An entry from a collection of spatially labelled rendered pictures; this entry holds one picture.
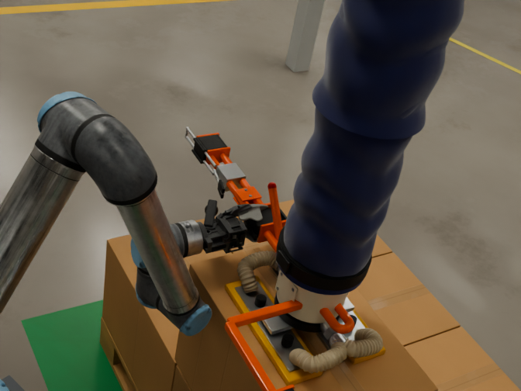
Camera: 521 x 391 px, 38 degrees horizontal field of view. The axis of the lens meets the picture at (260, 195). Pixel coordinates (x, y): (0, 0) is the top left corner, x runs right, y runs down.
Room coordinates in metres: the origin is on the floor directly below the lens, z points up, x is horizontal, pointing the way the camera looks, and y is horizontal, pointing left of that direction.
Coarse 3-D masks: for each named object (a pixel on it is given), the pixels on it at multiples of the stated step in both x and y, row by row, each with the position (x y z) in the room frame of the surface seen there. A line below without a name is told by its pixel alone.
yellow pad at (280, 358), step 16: (240, 288) 1.44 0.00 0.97; (240, 304) 1.39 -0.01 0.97; (256, 304) 1.39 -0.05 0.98; (272, 304) 1.41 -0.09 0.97; (256, 336) 1.31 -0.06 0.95; (272, 336) 1.30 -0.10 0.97; (288, 336) 1.29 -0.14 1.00; (272, 352) 1.26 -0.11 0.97; (288, 352) 1.26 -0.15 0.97; (288, 368) 1.22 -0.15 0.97; (288, 384) 1.18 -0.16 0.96
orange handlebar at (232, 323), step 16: (208, 160) 1.83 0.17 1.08; (224, 160) 1.84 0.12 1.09; (240, 192) 1.69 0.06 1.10; (256, 192) 1.70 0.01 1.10; (272, 240) 1.52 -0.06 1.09; (288, 304) 1.30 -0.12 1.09; (240, 320) 1.22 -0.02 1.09; (256, 320) 1.24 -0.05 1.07; (336, 320) 1.29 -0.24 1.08; (352, 320) 1.30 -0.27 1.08; (240, 336) 1.17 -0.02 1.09; (240, 352) 1.14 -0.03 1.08; (256, 368) 1.09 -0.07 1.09; (272, 384) 1.06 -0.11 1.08
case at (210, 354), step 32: (224, 256) 1.58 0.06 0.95; (224, 288) 1.46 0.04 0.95; (224, 320) 1.35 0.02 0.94; (192, 352) 1.44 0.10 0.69; (224, 352) 1.32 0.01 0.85; (256, 352) 1.26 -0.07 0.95; (320, 352) 1.31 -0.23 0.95; (192, 384) 1.42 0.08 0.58; (224, 384) 1.30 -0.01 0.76; (256, 384) 1.20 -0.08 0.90; (320, 384) 1.21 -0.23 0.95; (352, 384) 1.23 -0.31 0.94; (384, 384) 1.25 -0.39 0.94; (416, 384) 1.27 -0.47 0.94
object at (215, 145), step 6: (198, 138) 1.89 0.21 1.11; (204, 138) 1.90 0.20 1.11; (210, 138) 1.90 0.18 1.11; (216, 138) 1.91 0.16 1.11; (204, 144) 1.86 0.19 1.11; (210, 144) 1.87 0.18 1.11; (216, 144) 1.88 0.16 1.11; (222, 144) 1.88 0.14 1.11; (210, 150) 1.84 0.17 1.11; (216, 150) 1.85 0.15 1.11; (222, 150) 1.86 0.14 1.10; (228, 150) 1.87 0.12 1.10; (216, 156) 1.85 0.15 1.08; (228, 156) 1.88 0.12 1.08
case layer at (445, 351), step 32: (128, 256) 1.93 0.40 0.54; (192, 256) 2.00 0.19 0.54; (384, 256) 2.22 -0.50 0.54; (128, 288) 1.82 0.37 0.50; (384, 288) 2.05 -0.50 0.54; (416, 288) 2.08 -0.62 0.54; (128, 320) 1.80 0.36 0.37; (160, 320) 1.67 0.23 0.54; (384, 320) 1.88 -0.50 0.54; (416, 320) 1.92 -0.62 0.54; (448, 320) 1.95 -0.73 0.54; (128, 352) 1.78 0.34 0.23; (160, 352) 1.59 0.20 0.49; (416, 352) 1.77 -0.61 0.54; (448, 352) 1.80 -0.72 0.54; (480, 352) 1.83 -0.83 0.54; (160, 384) 1.57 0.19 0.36; (448, 384) 1.66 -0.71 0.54; (480, 384) 1.69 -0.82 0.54; (512, 384) 1.72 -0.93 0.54
